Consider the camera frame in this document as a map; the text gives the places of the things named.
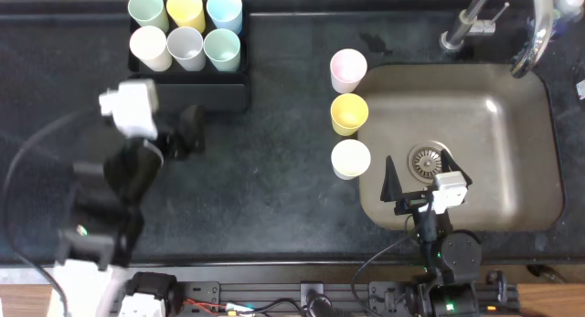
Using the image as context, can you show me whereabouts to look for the black cable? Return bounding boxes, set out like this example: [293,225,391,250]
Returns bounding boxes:
[350,193,435,317]
[1,109,92,317]

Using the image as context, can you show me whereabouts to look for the grey cup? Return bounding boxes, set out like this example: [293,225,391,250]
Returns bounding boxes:
[165,26,207,72]

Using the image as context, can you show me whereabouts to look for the white cup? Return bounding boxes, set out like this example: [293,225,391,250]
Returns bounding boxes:
[330,138,372,181]
[129,25,174,73]

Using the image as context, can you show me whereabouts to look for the blue cup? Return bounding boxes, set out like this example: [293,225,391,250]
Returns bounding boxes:
[206,0,244,35]

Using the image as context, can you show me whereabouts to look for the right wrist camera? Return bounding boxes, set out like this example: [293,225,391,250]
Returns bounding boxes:
[428,171,469,216]

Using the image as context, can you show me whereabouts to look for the blue soap bottle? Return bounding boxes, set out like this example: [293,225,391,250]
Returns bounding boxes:
[525,0,585,39]

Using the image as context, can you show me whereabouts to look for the mounting rail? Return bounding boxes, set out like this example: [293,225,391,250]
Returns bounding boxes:
[173,269,522,317]

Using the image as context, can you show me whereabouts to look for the steel tap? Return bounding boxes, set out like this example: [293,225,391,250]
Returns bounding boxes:
[438,0,557,79]

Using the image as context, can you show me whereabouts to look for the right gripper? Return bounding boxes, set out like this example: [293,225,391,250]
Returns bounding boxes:
[380,148,473,217]

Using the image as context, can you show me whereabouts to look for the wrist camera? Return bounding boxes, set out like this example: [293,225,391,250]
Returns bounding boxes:
[98,78,160,141]
[428,171,469,216]

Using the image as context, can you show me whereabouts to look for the black tray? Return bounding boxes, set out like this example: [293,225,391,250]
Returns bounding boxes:
[126,0,251,115]

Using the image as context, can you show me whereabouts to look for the yellow cup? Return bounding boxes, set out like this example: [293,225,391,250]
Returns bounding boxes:
[330,92,370,137]
[165,0,207,34]

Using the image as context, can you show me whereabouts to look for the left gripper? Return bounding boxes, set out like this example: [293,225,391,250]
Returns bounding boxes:
[157,104,207,162]

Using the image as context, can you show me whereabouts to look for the steel sink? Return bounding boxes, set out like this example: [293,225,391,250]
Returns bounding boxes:
[356,62,566,233]

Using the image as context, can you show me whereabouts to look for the green cup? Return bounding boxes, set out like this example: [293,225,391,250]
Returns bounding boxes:
[203,27,242,73]
[127,0,170,34]

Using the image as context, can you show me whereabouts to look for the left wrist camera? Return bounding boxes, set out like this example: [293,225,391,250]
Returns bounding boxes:
[98,78,160,141]

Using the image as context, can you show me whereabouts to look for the pink cup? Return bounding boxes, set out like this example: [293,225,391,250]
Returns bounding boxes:
[329,48,368,95]

